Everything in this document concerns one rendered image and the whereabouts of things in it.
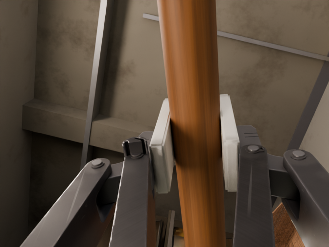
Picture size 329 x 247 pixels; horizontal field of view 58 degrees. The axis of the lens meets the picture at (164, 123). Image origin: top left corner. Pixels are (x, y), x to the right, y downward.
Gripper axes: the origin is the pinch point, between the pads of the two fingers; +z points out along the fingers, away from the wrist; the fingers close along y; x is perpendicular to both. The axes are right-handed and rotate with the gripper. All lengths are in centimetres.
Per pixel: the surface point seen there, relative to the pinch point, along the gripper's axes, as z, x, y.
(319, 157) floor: 258, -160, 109
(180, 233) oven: 145, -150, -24
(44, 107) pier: 287, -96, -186
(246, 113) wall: 308, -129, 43
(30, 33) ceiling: 293, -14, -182
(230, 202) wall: 302, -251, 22
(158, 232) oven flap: 132, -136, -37
